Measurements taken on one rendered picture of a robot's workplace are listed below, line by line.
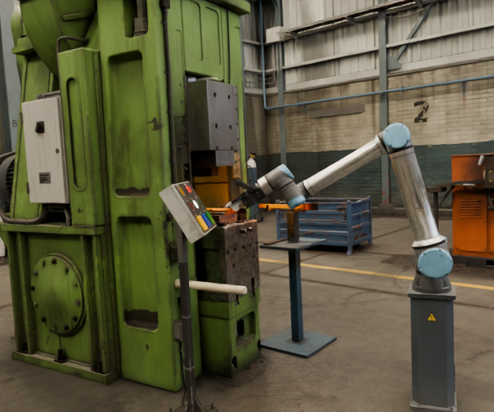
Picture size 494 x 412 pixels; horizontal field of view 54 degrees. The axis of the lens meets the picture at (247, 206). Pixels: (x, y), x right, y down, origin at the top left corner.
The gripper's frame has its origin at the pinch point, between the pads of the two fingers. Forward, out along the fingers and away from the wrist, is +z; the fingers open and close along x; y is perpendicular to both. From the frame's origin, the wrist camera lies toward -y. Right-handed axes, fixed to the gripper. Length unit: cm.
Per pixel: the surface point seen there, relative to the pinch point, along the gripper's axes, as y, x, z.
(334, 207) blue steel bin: 80, 415, -51
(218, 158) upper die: -26.0, 37.9, -4.9
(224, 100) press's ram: -53, 46, -25
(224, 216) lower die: 4.7, 40.4, 11.5
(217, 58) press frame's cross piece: -82, 68, -35
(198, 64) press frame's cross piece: -81, 48, -24
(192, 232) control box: 2.1, -27.0, 15.4
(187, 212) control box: -7.0, -27.0, 12.1
